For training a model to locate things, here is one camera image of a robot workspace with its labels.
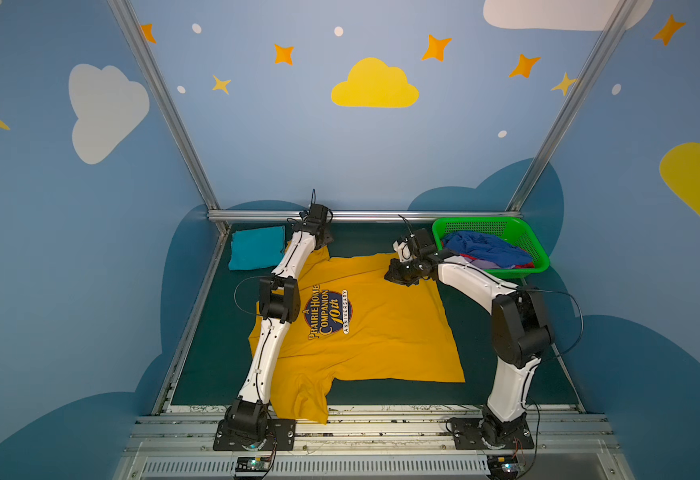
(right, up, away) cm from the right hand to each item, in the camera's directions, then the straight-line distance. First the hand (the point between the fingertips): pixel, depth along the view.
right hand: (387, 273), depth 94 cm
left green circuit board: (-35, -45, -24) cm, 62 cm away
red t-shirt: (+47, +2, +7) cm, 48 cm away
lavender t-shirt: (+33, +3, +4) cm, 33 cm away
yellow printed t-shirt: (-10, -16, +2) cm, 19 cm away
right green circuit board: (+25, -46, -23) cm, 57 cm away
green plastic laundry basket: (+51, +16, +20) cm, 57 cm away
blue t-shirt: (+37, +8, +9) cm, 39 cm away
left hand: (-22, +12, +20) cm, 32 cm away
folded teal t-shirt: (-49, +8, +21) cm, 54 cm away
